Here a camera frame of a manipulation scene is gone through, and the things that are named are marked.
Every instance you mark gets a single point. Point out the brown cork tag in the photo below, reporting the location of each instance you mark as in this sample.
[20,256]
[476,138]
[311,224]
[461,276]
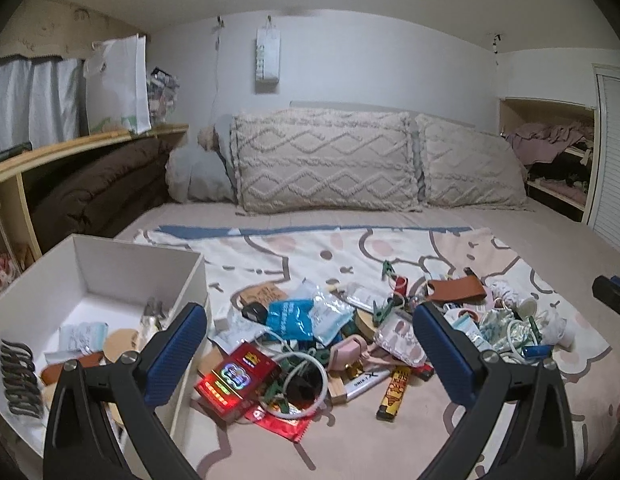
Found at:
[262,294]

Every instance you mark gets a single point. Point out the black lighter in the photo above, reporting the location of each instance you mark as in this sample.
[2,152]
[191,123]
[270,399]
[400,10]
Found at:
[468,271]

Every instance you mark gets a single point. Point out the brown leather piece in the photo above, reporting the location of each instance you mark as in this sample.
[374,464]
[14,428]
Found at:
[65,372]

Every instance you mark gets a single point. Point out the translucent white cup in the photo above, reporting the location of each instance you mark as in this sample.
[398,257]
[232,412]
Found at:
[527,306]

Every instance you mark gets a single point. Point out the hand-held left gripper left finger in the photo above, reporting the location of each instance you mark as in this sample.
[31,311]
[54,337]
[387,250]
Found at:
[177,355]

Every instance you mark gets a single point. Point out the floral fabric pouch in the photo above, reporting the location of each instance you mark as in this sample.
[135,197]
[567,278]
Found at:
[495,330]

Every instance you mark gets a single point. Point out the red foil packet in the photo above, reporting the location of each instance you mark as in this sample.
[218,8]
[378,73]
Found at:
[285,427]

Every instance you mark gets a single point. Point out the brown leather case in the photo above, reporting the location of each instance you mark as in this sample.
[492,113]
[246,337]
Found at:
[455,290]

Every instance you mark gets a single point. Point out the red box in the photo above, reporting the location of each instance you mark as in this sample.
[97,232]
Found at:
[237,380]

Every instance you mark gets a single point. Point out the small wooden block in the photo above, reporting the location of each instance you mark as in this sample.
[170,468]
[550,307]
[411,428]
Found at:
[337,391]

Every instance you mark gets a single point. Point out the clear mask packet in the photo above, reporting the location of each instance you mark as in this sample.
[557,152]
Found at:
[330,315]

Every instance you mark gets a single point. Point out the beige tufted pillow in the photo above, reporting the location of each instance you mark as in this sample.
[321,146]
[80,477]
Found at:
[470,165]
[325,160]

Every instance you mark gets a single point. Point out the white cylinder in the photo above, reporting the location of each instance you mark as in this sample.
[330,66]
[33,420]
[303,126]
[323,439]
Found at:
[567,342]

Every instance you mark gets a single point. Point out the black wavy hair clip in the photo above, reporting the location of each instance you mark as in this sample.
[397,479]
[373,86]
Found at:
[20,380]

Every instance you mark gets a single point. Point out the crumpled clear plastic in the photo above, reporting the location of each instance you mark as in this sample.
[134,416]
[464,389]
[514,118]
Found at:
[552,325]

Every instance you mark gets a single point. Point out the red printed bag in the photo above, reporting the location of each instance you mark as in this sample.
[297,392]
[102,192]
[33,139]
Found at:
[2,260]

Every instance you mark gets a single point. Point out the cream wall niche shelf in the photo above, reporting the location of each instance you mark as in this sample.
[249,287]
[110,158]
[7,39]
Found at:
[555,192]

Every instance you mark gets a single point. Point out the hanging white paper bag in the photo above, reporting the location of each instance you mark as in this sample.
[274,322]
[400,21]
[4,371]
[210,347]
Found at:
[267,60]

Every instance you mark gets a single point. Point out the yellow black candy bar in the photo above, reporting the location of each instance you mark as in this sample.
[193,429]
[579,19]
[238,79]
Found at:
[391,395]

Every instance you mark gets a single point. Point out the grey cushion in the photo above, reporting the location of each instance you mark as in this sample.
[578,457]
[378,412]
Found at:
[200,175]

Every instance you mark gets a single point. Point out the beige printed valance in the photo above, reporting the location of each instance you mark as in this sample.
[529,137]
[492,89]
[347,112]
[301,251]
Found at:
[55,25]

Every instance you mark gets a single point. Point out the small white box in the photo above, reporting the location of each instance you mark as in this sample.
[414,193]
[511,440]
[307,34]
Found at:
[221,323]

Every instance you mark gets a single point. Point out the white cardboard box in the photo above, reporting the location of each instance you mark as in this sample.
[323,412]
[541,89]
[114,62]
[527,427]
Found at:
[140,265]

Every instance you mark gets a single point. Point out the white labelled packet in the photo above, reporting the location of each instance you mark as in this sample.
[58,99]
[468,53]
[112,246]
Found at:
[472,332]

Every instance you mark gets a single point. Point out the blue rectangular box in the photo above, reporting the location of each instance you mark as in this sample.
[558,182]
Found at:
[536,351]

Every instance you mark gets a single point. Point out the grey headboard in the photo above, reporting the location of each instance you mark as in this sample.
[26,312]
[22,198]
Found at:
[350,106]

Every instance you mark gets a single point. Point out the dark flat device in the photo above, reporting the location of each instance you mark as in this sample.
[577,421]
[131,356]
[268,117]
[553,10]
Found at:
[10,151]

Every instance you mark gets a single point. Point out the brown duvet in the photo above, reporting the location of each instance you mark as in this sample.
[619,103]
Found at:
[95,185]

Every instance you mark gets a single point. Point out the metal clips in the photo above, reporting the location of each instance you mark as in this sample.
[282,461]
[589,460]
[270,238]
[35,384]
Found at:
[151,315]

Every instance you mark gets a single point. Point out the white mask packet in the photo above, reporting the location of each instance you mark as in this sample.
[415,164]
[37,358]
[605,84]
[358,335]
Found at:
[82,337]

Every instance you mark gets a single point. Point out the tan round case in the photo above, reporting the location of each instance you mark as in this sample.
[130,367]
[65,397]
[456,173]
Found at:
[364,325]

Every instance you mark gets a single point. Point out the beige plush toy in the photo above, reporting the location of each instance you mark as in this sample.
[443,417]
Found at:
[209,137]

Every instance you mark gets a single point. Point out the dark clothes pile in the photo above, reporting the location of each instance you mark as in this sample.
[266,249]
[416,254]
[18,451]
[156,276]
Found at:
[555,170]

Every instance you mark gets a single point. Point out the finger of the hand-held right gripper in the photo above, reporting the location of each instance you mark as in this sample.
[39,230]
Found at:
[610,295]

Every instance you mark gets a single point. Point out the clear nail case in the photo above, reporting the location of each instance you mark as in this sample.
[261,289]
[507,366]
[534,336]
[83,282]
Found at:
[397,340]

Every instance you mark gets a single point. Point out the pink small case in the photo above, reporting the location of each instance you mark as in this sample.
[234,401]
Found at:
[347,352]

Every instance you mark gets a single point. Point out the red tape roll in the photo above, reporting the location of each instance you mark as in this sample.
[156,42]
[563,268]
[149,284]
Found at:
[467,314]

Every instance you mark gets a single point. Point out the clear plastic packet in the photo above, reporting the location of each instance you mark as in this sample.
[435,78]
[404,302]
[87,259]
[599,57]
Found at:
[362,295]

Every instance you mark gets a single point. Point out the small black pouch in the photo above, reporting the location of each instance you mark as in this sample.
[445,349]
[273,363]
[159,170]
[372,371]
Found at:
[302,391]

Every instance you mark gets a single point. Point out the white lace scrunchie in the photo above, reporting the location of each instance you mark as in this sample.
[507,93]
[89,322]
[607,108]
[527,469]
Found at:
[505,294]

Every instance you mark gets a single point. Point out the white tote bag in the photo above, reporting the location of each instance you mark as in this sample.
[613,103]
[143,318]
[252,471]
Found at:
[117,90]

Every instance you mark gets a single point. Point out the cartoon printed blanket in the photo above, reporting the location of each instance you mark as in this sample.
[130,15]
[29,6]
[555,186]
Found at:
[340,455]

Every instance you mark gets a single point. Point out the pink clothes pile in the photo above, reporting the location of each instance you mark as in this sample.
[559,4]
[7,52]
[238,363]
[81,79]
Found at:
[540,137]

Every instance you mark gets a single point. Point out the red lighter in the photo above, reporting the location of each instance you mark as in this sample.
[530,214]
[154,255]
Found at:
[424,372]

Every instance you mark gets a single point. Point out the white paper packet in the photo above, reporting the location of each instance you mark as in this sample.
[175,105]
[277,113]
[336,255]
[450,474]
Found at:
[240,335]

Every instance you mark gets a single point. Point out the wooden bedside shelf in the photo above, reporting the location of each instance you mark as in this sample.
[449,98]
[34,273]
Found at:
[27,215]

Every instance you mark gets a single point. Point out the blue packet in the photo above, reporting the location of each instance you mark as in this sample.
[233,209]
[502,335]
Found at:
[290,317]

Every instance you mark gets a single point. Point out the white louvred door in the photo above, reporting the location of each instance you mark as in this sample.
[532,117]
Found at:
[610,160]

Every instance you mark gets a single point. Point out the white pen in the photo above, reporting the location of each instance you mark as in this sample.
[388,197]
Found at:
[365,385]

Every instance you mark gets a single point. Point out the black key fob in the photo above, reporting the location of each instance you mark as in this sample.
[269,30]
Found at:
[254,313]

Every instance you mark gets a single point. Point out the pale grey curtain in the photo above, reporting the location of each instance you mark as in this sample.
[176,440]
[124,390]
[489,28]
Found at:
[35,100]

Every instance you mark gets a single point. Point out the round cork coaster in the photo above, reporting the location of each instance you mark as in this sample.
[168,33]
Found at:
[121,345]

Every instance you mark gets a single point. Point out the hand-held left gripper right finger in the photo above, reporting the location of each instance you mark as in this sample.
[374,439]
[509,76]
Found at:
[442,355]

